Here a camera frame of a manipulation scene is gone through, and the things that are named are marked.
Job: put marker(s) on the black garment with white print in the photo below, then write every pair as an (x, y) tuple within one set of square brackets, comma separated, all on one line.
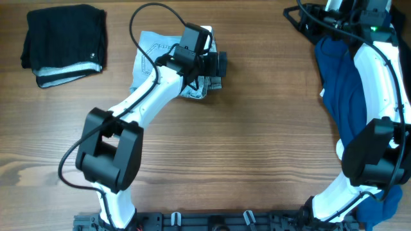
[(365, 20)]

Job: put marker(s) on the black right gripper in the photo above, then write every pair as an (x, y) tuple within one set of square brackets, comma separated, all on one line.
[(306, 18)]

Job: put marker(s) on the dark blue shirt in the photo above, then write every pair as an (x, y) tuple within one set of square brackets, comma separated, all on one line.
[(338, 72)]

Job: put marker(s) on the folded black garment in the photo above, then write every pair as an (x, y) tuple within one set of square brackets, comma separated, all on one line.
[(65, 43)]

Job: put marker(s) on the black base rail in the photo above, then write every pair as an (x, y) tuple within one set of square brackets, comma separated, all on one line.
[(278, 220)]

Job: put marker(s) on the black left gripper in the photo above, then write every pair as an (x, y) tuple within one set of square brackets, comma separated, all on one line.
[(209, 69)]

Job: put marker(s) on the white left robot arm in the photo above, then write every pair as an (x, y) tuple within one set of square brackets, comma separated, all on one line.
[(110, 150)]

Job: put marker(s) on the light blue denim shorts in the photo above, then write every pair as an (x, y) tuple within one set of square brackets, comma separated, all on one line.
[(155, 45)]

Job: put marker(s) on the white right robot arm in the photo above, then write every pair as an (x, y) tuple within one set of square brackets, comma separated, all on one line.
[(358, 54)]

